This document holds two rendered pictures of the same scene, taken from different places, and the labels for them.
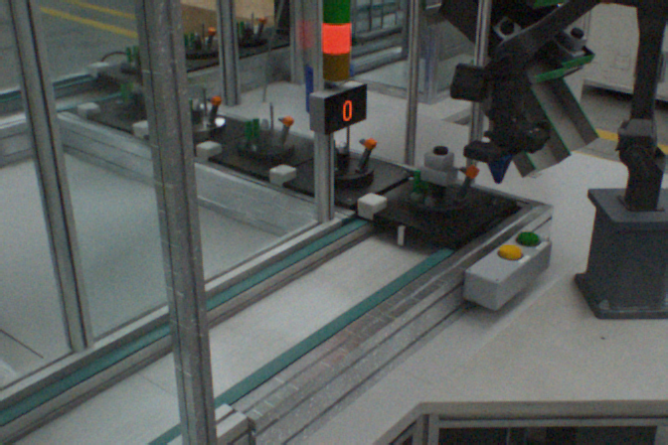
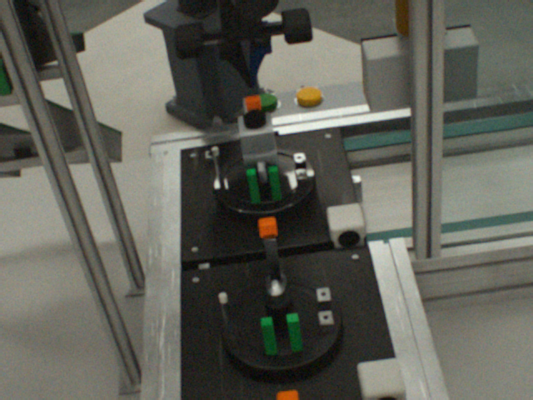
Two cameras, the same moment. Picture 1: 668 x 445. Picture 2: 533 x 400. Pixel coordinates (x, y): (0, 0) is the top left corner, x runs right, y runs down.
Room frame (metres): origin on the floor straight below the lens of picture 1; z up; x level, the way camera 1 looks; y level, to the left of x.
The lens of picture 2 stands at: (2.06, 0.49, 1.72)
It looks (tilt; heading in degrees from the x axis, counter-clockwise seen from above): 41 degrees down; 232
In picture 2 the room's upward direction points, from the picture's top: 9 degrees counter-clockwise
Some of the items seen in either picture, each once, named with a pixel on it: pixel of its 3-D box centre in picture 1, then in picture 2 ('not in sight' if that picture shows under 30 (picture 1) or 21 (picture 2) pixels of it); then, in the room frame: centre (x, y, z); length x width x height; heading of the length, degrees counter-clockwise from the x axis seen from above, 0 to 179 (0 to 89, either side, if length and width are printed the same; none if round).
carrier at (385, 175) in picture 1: (342, 157); (278, 306); (1.66, -0.02, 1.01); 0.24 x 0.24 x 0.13; 50
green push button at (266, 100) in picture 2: (528, 240); (265, 105); (1.35, -0.37, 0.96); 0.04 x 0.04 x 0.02
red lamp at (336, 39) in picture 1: (336, 37); not in sight; (1.43, 0.00, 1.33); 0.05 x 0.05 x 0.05
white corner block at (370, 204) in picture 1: (372, 207); (346, 227); (1.49, -0.08, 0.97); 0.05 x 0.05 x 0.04; 50
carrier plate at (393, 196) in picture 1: (437, 208); (266, 194); (1.50, -0.21, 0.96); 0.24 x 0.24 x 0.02; 50
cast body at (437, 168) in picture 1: (435, 163); (258, 142); (1.51, -0.21, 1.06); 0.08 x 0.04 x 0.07; 51
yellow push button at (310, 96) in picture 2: (510, 253); (309, 98); (1.30, -0.33, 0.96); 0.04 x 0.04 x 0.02
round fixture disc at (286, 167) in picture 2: (437, 200); (265, 183); (1.50, -0.21, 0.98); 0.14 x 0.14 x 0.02
